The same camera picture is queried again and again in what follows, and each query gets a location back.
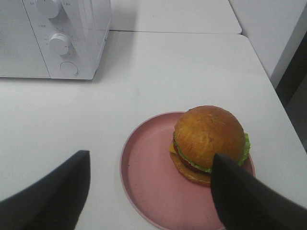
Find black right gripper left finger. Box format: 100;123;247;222
0;150;91;230

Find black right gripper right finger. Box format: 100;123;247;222
211;153;307;230

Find pink round plate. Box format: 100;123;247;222
119;111;255;230

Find round white door button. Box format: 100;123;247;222
60;61;78;76

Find white microwave door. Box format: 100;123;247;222
0;0;50;78

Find burger with lettuce and cheese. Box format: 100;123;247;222
169;105;251;187

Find white microwave oven body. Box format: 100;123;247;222
0;0;113;81

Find upper white power knob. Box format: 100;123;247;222
35;0;62;19

